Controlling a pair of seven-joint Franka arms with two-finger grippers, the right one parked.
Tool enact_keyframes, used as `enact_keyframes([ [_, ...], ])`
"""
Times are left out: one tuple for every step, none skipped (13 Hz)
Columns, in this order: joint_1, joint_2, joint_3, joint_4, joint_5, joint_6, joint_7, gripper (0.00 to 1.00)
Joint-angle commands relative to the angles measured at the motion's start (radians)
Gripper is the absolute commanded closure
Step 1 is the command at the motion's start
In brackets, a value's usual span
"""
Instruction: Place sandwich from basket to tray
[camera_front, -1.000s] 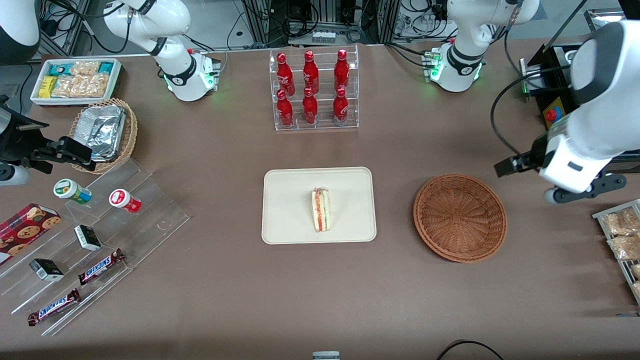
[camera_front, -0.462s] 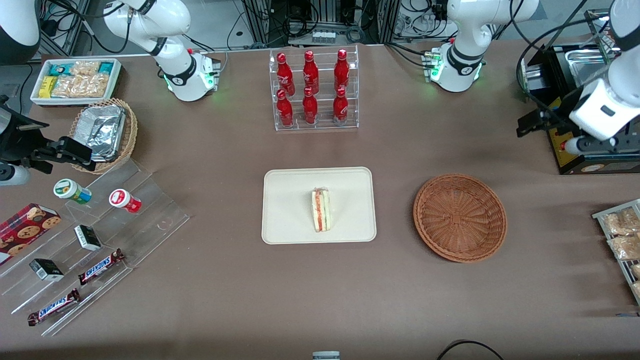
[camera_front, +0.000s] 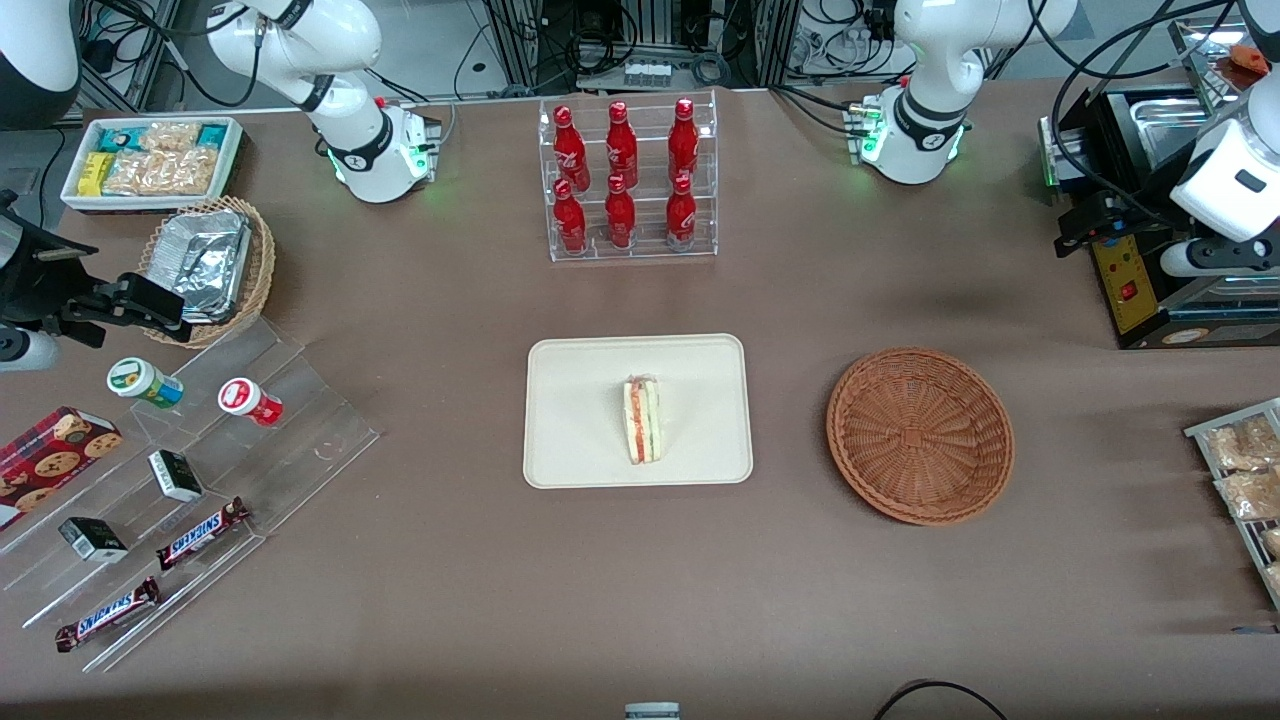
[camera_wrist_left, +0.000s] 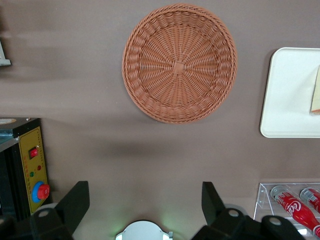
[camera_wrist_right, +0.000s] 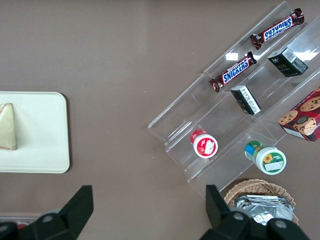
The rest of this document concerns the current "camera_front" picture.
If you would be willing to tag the large clear cracker bag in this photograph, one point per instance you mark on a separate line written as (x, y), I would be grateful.
(165, 172)

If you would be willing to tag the small clear cracker bag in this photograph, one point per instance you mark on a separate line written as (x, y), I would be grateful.
(172, 136)

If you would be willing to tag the white snack bin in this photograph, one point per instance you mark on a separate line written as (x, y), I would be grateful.
(80, 200)

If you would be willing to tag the steel tray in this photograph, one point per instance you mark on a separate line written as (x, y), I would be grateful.
(1200, 50)

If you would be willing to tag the small black box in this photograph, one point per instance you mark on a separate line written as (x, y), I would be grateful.
(92, 540)
(176, 476)

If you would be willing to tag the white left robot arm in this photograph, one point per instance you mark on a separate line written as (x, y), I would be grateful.
(925, 60)

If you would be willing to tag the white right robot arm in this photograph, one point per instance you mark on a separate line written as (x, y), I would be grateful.
(335, 45)

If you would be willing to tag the red cola bottle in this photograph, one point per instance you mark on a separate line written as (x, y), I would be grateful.
(681, 215)
(683, 140)
(570, 220)
(621, 145)
(570, 150)
(620, 215)

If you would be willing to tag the clear acrylic bottle rack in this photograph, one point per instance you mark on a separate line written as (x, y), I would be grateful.
(630, 250)

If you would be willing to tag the cream plastic tray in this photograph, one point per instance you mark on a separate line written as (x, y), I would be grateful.
(570, 420)

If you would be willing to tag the teal snack packet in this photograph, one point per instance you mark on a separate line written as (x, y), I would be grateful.
(122, 138)

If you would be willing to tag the yellow snack packet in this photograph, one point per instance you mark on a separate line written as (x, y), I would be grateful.
(94, 174)

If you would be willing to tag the clear acrylic stepped stand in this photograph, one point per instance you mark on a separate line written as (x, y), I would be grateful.
(300, 440)

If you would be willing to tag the grey power strip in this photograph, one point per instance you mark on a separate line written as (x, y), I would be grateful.
(648, 74)

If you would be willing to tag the green lid cup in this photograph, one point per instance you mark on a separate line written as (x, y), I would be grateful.
(140, 380)

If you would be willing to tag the round brown wicker basket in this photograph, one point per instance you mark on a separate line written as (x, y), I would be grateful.
(920, 435)

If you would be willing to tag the snickers bar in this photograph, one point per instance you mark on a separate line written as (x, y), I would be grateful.
(200, 534)
(108, 614)

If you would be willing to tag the tan wicker basket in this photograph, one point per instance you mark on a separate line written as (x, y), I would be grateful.
(262, 260)

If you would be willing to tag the clear pastry bag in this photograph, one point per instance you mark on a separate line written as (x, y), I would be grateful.
(1252, 495)
(1245, 443)

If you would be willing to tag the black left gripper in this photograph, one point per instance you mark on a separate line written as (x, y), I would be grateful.
(1122, 215)

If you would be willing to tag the triangle sandwich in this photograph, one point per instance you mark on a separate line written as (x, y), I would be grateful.
(643, 420)

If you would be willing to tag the silver foil container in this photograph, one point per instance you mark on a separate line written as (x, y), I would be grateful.
(205, 262)

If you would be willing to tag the orange food item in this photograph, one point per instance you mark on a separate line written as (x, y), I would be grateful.
(1246, 55)

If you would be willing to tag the small grey device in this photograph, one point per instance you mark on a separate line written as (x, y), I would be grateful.
(652, 711)

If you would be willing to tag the black sealing machine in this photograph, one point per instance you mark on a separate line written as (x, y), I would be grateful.
(1130, 300)

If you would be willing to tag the red cookie box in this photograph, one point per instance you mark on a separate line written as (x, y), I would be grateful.
(50, 460)

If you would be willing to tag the red lid cup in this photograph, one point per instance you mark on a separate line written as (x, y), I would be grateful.
(245, 400)

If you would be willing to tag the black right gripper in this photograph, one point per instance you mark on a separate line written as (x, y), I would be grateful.
(38, 285)

